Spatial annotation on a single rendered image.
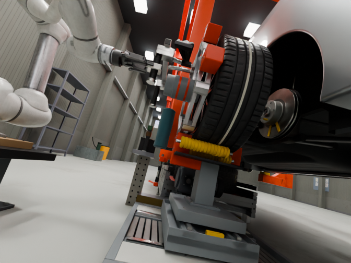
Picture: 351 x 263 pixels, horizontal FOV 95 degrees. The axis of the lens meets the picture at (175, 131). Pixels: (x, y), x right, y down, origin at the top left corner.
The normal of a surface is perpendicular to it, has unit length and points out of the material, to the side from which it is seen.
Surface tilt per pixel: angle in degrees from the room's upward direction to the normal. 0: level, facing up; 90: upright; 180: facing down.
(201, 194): 90
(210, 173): 90
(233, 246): 90
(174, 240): 90
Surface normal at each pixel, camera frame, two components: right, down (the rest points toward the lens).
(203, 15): 0.11, -0.19
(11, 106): 0.98, 0.15
